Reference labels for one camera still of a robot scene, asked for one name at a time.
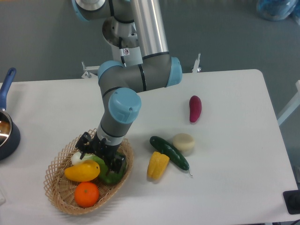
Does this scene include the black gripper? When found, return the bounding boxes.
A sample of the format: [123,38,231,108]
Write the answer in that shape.
[75,132,127,176]

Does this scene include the yellow toy mango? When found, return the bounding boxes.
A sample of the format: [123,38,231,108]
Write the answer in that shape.
[64,160,100,182]

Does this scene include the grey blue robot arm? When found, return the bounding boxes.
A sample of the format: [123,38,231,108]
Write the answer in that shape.
[72,0,182,173]

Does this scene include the woven wicker basket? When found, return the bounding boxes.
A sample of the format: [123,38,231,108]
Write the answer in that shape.
[44,136,134,215]

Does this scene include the green toy bok choy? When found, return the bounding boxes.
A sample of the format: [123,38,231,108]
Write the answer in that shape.
[71,152,127,185]

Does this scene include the orange toy fruit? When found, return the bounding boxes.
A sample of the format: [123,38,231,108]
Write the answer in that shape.
[74,182,99,208]

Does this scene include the yellow toy bell pepper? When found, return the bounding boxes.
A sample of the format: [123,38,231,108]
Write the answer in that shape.
[147,151,170,180]

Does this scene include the dark green toy cucumber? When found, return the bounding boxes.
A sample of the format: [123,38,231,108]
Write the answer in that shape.
[150,136,192,176]

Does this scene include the beige round toy cake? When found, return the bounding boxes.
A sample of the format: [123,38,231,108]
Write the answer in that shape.
[172,133,195,151]

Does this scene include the dark blue saucepan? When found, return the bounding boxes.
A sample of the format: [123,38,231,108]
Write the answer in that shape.
[0,67,21,160]

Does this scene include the purple toy sweet potato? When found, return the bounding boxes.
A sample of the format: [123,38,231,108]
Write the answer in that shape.
[189,95,202,123]

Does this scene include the black device at edge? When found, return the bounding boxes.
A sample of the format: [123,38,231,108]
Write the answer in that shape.
[283,190,300,215]

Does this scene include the blue plastic bag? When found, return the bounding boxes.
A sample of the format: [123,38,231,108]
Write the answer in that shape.
[256,0,300,22]

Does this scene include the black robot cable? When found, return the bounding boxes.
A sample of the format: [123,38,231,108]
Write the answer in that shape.
[118,37,127,68]

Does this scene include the white frame bar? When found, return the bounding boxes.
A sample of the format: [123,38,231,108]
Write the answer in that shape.
[277,80,300,126]

